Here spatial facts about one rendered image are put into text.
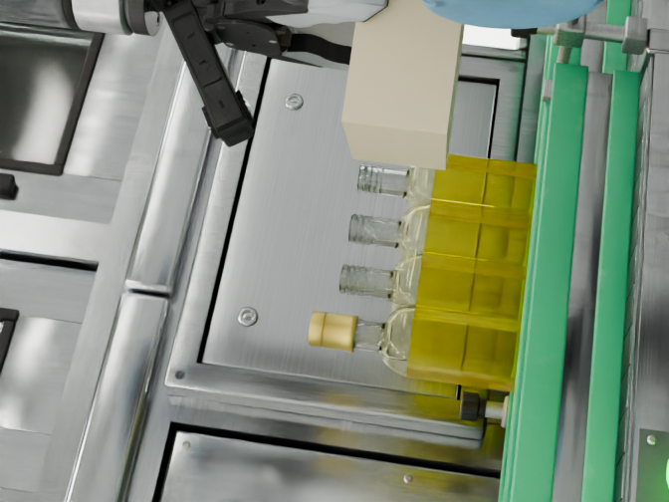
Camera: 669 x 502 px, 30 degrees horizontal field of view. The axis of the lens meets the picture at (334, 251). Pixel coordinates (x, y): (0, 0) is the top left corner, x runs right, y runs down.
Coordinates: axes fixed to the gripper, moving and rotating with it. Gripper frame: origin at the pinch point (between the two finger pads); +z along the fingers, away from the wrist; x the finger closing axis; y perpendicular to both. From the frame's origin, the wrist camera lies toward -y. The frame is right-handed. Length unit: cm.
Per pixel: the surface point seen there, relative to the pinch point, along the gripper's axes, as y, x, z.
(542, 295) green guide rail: -15.6, 14.8, 14.7
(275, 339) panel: -21.0, 40.8, -11.0
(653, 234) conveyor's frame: -9.1, 15.1, 23.4
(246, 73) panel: 11, 51, -21
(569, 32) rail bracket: 9.9, 21.2, 14.5
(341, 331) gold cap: -20.2, 25.9, -2.8
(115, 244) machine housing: -13, 46, -32
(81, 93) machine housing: 6, 54, -42
